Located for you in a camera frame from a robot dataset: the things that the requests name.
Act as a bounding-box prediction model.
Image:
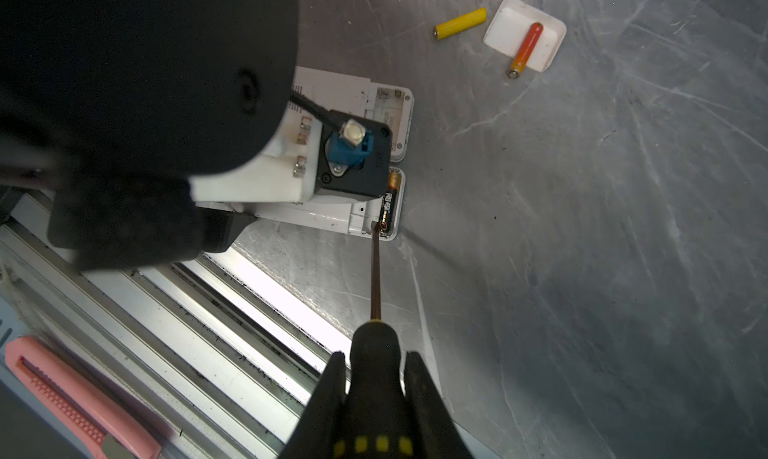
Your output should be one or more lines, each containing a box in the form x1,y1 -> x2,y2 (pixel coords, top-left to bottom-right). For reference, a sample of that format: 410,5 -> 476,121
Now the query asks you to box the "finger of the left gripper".
200,208 -> 257,253

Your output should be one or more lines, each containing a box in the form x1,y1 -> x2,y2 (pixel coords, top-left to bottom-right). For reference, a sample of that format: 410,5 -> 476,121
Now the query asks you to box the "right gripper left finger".
278,352 -> 346,459

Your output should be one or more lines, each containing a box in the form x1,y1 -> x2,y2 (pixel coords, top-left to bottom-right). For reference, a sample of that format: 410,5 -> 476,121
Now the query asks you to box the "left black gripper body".
46,173 -> 208,273

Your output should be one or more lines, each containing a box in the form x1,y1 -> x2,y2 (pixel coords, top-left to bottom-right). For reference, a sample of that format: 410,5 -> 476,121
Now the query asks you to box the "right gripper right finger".
404,352 -> 472,459

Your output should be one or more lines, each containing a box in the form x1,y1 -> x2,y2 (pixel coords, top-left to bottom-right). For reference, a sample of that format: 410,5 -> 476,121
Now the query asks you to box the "black yellow screwdriver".
332,222 -> 422,458

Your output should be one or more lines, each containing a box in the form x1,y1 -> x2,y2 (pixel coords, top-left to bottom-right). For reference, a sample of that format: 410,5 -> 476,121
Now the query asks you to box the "white remote with display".
199,166 -> 406,241

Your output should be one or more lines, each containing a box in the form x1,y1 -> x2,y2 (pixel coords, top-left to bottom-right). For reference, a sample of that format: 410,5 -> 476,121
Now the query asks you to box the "black gold AA battery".
379,170 -> 402,236

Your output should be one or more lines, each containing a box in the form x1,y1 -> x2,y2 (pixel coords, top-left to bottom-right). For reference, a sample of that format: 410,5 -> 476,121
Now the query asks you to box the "white remote control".
293,66 -> 415,163

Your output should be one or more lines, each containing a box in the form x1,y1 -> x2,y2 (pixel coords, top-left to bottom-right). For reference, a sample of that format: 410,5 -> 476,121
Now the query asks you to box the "yellow AA battery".
433,7 -> 487,40

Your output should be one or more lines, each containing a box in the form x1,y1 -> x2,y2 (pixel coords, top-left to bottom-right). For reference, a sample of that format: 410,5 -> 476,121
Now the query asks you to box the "white battery cover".
483,0 -> 567,72

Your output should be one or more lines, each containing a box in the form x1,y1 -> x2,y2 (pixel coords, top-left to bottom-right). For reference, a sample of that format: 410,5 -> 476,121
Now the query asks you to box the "orange AA battery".
506,22 -> 544,79

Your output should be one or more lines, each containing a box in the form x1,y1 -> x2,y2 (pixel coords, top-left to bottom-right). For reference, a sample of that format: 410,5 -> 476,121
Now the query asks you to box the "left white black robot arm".
1,0 -> 299,271

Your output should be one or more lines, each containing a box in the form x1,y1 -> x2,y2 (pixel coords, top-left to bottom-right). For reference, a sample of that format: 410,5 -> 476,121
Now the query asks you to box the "pink box cutter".
5,336 -> 162,459

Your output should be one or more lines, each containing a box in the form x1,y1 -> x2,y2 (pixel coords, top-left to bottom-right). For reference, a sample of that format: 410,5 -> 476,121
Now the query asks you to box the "aluminium rail frame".
1,188 -> 350,458

